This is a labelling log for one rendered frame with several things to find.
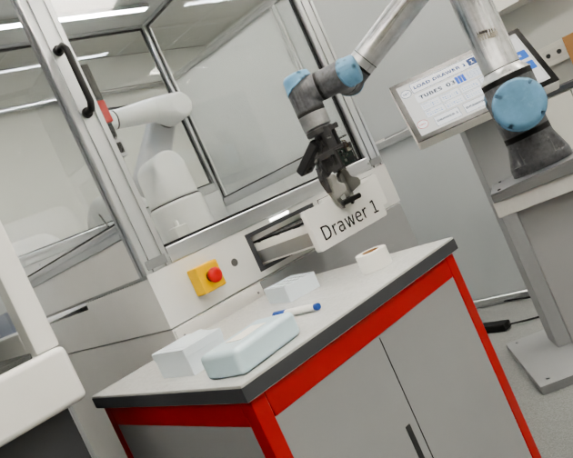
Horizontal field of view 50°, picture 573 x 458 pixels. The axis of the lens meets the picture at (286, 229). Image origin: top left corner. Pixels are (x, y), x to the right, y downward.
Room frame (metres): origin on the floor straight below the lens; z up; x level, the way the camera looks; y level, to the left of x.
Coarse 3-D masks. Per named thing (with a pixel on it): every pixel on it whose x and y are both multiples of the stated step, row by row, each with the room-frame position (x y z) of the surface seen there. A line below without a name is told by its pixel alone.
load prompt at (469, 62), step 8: (472, 56) 2.29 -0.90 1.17; (456, 64) 2.30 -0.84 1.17; (464, 64) 2.29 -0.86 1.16; (472, 64) 2.27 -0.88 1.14; (440, 72) 2.31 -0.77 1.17; (448, 72) 2.29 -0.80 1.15; (456, 72) 2.28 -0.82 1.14; (424, 80) 2.32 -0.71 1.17; (432, 80) 2.30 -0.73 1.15; (440, 80) 2.28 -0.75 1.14; (416, 88) 2.31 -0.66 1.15; (424, 88) 2.29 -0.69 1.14
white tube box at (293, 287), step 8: (312, 272) 1.39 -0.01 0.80; (288, 280) 1.45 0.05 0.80; (296, 280) 1.40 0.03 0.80; (304, 280) 1.38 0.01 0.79; (312, 280) 1.39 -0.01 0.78; (272, 288) 1.42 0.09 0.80; (280, 288) 1.37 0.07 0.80; (288, 288) 1.36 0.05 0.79; (296, 288) 1.37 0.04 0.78; (304, 288) 1.37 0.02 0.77; (312, 288) 1.38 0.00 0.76; (272, 296) 1.43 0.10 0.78; (280, 296) 1.39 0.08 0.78; (288, 296) 1.36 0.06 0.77; (296, 296) 1.36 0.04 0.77
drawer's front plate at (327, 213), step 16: (368, 192) 1.67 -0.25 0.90; (320, 208) 1.54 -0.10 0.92; (336, 208) 1.58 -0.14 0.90; (352, 208) 1.61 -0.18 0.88; (368, 208) 1.65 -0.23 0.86; (384, 208) 1.69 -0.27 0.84; (320, 224) 1.53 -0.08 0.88; (336, 224) 1.56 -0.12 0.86; (352, 224) 1.60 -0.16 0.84; (368, 224) 1.64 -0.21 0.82; (320, 240) 1.51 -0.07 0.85; (336, 240) 1.55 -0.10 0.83
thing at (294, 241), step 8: (304, 224) 1.90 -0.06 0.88; (288, 232) 1.60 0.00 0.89; (296, 232) 1.58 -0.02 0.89; (304, 232) 1.55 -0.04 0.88; (264, 240) 1.86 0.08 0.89; (272, 240) 1.65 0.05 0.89; (280, 240) 1.63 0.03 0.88; (288, 240) 1.60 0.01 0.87; (296, 240) 1.58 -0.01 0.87; (304, 240) 1.56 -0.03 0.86; (256, 248) 1.71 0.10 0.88; (264, 248) 1.69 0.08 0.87; (272, 248) 1.66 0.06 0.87; (280, 248) 1.64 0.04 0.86; (288, 248) 1.61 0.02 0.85; (296, 248) 1.59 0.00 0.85; (304, 248) 1.57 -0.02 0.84; (264, 256) 1.70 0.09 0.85; (272, 256) 1.67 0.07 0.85; (280, 256) 1.65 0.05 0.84
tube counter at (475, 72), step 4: (476, 68) 2.25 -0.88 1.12; (468, 72) 2.26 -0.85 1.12; (472, 72) 2.25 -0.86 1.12; (476, 72) 2.24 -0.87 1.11; (480, 72) 2.23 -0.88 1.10; (456, 76) 2.27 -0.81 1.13; (460, 76) 2.26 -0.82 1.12; (464, 76) 2.25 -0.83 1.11; (468, 76) 2.24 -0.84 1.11; (472, 76) 2.24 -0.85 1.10; (448, 80) 2.27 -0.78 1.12; (452, 80) 2.26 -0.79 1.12; (456, 80) 2.26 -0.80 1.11; (460, 80) 2.25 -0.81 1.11; (464, 80) 2.24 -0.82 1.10; (448, 84) 2.26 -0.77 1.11; (452, 84) 2.25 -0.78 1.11; (456, 84) 2.25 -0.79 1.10; (448, 88) 2.25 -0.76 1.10
